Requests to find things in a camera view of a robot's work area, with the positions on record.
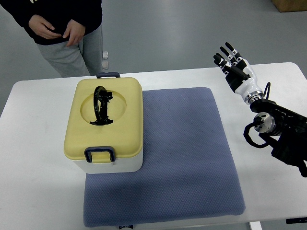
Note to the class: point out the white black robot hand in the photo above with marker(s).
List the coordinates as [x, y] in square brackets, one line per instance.
[239, 74]

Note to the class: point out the person's right hand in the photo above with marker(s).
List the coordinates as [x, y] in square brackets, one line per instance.
[41, 27]

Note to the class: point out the person's left hand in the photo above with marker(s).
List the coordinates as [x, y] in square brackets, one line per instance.
[74, 32]

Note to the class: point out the yellow storage box lid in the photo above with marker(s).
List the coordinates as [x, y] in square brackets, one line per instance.
[125, 134]

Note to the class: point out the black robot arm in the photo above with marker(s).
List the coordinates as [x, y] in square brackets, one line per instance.
[282, 129]

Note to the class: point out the cardboard box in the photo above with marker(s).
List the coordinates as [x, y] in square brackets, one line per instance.
[290, 5]

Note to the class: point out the white storage box base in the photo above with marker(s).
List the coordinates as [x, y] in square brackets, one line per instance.
[116, 164]

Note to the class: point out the person in dark sweater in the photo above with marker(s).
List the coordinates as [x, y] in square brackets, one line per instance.
[83, 59]

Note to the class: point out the clear floor tile marker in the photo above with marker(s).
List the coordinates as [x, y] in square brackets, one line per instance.
[105, 55]

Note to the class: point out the blue rear latch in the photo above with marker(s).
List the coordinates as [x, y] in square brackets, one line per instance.
[108, 74]

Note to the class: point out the blue latch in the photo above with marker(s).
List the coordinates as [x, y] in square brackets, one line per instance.
[102, 154]
[108, 74]

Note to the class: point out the blue textured mat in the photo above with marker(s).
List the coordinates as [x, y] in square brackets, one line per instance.
[187, 173]

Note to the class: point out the blue front latch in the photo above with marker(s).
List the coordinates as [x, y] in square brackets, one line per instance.
[102, 154]

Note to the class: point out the black table control panel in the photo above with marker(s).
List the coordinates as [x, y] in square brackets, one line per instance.
[296, 220]

